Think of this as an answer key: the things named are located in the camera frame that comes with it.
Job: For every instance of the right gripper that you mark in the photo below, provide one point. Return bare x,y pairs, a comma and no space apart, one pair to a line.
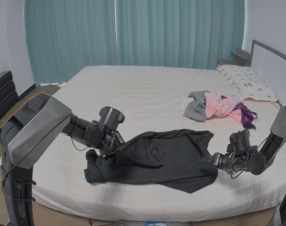
232,163

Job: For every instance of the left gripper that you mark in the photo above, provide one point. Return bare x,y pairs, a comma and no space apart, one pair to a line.
117,141

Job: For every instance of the black T-shirt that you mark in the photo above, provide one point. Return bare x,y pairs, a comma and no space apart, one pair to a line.
157,168

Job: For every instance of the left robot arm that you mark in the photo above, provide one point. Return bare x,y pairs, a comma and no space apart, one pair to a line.
39,126

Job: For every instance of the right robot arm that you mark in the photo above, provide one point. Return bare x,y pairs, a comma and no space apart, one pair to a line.
280,123

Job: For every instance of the small black garment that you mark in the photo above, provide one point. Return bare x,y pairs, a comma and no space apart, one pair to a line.
249,125

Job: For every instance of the bed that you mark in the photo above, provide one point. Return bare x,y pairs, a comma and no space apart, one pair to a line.
133,98

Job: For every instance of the purple garment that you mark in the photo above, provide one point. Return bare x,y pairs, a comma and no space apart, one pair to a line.
246,114

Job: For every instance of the pink garment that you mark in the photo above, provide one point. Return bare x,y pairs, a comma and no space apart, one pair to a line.
213,107

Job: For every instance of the grey garment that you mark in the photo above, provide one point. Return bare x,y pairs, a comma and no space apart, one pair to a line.
197,109

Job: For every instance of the white garment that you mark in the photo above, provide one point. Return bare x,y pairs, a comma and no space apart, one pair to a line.
185,103

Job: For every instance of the white printed pillow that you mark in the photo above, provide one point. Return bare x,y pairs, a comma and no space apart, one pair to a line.
246,81

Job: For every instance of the grey bedside table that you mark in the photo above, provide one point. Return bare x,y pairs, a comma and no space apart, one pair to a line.
239,55

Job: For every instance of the blue-green curtain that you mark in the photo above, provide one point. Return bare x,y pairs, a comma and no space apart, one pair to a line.
180,25
70,32

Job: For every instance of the black chest of drawers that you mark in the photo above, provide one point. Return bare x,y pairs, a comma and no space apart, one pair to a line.
1,95

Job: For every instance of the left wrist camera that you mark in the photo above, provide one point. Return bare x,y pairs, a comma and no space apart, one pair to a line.
111,118

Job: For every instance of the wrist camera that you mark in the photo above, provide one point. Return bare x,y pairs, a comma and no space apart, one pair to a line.
111,118
239,140

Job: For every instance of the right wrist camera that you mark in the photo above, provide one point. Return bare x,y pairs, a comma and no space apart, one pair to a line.
239,140

